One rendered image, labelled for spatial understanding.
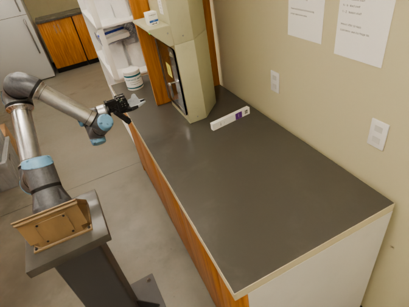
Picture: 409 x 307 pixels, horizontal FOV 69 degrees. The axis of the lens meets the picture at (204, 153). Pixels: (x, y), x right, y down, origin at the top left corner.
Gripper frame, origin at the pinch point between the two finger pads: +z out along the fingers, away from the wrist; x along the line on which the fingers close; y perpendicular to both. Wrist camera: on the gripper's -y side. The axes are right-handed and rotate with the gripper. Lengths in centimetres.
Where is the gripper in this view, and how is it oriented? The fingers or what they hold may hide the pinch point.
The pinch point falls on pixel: (142, 102)
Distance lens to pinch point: 171.8
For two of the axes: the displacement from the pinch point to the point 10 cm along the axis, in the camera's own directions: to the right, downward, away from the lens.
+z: 8.9, -3.7, 2.7
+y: -1.4, -7.8, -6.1
